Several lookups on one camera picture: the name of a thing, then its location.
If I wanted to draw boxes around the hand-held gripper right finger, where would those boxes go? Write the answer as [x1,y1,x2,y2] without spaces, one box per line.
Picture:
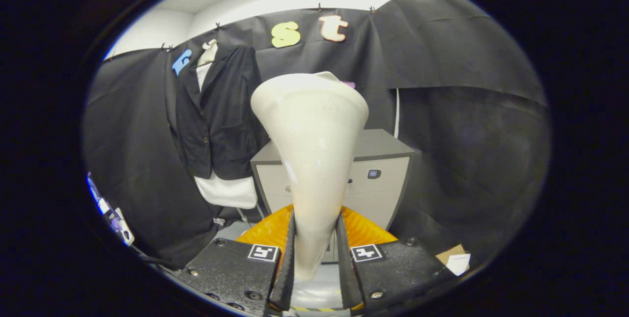
[336,204,457,317]

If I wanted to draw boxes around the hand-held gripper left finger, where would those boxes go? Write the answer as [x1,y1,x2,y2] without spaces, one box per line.
[176,204,296,317]

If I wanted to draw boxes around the white shirt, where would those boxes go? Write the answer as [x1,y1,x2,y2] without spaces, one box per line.
[195,61,258,209]

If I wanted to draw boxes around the white garment steamer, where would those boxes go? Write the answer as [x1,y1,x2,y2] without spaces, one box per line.
[250,71,370,282]

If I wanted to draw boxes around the black blazer jacket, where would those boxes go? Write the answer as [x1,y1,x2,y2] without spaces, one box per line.
[174,44,270,181]

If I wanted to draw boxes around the white clothes hanger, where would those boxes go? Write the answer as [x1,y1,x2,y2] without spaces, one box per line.
[198,39,219,67]

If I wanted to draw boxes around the brown cardboard piece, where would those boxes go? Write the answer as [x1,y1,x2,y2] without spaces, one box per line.
[435,244,466,264]

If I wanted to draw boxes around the white paper card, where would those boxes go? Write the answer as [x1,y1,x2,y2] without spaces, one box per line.
[446,253,472,277]

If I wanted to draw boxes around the grey cabinet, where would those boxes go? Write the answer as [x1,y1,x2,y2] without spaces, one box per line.
[250,129,418,263]

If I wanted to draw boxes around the white and blue device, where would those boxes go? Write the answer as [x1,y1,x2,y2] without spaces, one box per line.
[86,173,135,247]

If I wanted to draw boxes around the black backdrop cloth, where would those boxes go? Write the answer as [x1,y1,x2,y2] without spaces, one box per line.
[83,0,551,271]

